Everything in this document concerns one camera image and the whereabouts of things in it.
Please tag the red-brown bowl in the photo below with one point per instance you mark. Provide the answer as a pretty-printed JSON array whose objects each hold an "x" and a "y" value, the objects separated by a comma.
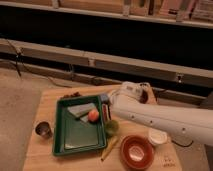
[{"x": 136, "y": 153}]

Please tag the small metal cup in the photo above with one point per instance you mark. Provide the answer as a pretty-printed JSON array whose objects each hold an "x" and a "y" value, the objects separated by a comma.
[{"x": 43, "y": 129}]

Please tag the white plastic cup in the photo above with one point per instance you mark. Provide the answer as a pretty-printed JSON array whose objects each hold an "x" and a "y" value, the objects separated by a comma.
[{"x": 157, "y": 137}]

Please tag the red apple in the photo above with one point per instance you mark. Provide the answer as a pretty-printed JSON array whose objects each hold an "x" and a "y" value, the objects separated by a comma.
[{"x": 93, "y": 115}]

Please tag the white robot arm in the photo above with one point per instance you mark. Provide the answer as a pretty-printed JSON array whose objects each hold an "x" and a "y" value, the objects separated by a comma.
[{"x": 193, "y": 123}]

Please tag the green plastic tray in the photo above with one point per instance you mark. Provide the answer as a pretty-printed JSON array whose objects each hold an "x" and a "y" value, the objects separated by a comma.
[{"x": 73, "y": 135}]

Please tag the grey-green cloth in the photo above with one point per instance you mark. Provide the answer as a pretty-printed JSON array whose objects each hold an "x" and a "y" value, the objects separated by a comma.
[{"x": 81, "y": 111}]

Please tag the yellow marker pen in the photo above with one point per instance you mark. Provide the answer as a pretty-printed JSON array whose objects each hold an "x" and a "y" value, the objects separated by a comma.
[{"x": 111, "y": 143}]

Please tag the red and black tool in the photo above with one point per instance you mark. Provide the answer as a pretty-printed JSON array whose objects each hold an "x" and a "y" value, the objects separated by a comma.
[{"x": 106, "y": 112}]

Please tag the blue sponge block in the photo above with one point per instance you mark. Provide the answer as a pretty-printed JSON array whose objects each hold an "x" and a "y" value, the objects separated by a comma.
[{"x": 104, "y": 98}]

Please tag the green cup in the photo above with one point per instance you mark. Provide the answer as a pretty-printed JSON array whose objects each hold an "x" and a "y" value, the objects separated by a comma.
[{"x": 111, "y": 127}]

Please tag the dark red small object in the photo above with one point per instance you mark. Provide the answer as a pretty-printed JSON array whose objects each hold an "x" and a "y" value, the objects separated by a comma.
[{"x": 76, "y": 94}]

